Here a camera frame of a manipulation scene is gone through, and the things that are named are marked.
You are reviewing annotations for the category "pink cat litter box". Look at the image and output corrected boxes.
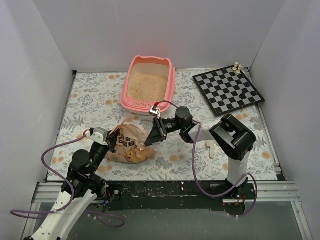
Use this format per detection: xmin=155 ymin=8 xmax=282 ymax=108
xmin=120 ymin=55 xmax=176 ymax=115

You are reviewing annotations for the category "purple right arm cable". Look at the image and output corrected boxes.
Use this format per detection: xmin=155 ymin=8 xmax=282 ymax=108
xmin=156 ymin=100 xmax=258 ymax=218

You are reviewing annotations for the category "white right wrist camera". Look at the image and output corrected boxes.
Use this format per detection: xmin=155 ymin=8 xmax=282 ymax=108
xmin=149 ymin=102 xmax=161 ymax=119

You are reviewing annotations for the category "pink cat litter bag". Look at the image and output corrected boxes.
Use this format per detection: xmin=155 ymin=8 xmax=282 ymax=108
xmin=106 ymin=115 xmax=157 ymax=164

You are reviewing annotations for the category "black chess piece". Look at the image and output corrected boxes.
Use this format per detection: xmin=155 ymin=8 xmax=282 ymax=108
xmin=239 ymin=91 xmax=246 ymax=99

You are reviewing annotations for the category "white plastic bracket piece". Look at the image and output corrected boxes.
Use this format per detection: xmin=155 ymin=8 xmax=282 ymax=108
xmin=205 ymin=140 xmax=216 ymax=159

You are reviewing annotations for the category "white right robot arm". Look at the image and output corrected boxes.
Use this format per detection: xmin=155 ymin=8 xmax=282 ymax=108
xmin=144 ymin=104 xmax=256 ymax=199

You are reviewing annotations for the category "floral table mat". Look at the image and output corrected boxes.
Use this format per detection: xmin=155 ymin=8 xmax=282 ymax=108
xmin=47 ymin=69 xmax=277 ymax=181

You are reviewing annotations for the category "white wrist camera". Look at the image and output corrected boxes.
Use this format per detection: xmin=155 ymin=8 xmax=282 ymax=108
xmin=83 ymin=127 xmax=108 ymax=146
xmin=149 ymin=102 xmax=161 ymax=119

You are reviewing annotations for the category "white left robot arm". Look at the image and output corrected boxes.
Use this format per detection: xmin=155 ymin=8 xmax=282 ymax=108
xmin=25 ymin=128 xmax=120 ymax=240

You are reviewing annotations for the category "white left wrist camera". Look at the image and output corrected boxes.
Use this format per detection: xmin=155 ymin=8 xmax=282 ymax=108
xmin=83 ymin=127 xmax=108 ymax=146

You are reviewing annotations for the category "black grey chessboard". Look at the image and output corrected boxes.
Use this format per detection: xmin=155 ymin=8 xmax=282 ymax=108
xmin=192 ymin=65 xmax=265 ymax=117

